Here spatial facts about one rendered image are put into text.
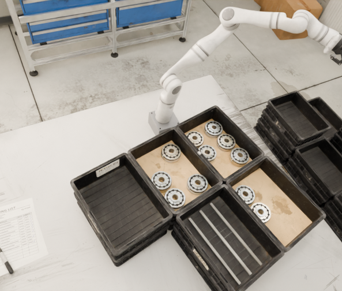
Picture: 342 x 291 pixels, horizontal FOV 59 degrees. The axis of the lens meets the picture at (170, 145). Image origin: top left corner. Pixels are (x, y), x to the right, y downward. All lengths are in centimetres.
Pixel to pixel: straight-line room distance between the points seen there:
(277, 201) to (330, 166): 99
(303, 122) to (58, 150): 178
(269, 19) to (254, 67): 213
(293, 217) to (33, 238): 125
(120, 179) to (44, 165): 46
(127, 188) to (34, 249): 50
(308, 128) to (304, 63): 158
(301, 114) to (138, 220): 164
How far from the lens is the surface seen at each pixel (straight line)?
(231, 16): 156
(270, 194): 166
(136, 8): 323
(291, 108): 261
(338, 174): 257
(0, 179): 182
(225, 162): 167
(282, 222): 162
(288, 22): 152
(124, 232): 144
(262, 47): 397
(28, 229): 165
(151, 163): 159
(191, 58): 157
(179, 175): 157
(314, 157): 255
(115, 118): 193
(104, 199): 150
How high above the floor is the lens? 219
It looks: 55 degrees down
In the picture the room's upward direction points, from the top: 12 degrees clockwise
